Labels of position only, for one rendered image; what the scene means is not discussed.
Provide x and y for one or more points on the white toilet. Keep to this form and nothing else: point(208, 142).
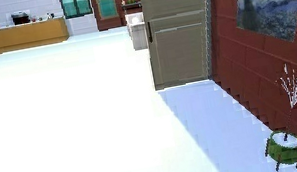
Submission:
point(137, 30)

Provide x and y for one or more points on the grey-brown room door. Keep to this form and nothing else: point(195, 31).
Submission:
point(178, 34)

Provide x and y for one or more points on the teal dark-framed window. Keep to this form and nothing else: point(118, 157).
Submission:
point(75, 5)

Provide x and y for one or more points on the orange wooden counter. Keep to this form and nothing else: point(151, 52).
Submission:
point(26, 35)

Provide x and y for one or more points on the black coffee machine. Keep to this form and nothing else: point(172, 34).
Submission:
point(20, 18)

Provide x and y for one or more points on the green plant pot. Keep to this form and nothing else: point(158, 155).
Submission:
point(281, 150)

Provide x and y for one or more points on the dark wall shelf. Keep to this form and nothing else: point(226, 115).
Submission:
point(131, 6)

